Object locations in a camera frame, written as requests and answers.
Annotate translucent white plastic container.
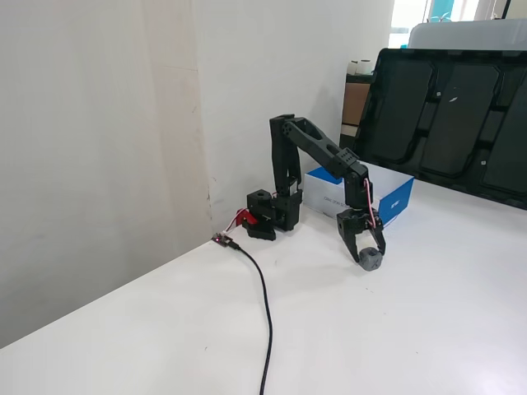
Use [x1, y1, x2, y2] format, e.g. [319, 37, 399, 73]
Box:
[407, 18, 527, 53]

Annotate black cable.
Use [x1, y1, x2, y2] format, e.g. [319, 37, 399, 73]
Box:
[230, 240, 275, 395]

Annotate black plastic tray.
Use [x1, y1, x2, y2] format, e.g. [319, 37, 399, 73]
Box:
[352, 47, 527, 211]

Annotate small controller board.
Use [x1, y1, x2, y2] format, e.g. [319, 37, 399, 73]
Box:
[210, 232, 241, 250]

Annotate gray block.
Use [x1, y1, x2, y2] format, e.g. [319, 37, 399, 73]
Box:
[358, 246, 384, 272]

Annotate red clamp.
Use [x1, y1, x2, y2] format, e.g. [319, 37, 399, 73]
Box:
[233, 208, 259, 228]

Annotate red and white wires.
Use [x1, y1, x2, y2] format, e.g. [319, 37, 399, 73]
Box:
[223, 214, 244, 235]

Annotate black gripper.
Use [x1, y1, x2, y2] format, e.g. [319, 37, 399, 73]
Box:
[335, 207, 388, 264]

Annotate white and blue cardboard box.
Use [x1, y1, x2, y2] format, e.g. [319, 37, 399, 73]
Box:
[304, 161, 415, 227]

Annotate pink and white arm wire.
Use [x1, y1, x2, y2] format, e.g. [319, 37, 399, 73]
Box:
[363, 177, 382, 228]

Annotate brown cardboard box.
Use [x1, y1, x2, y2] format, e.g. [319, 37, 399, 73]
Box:
[341, 81, 371, 137]

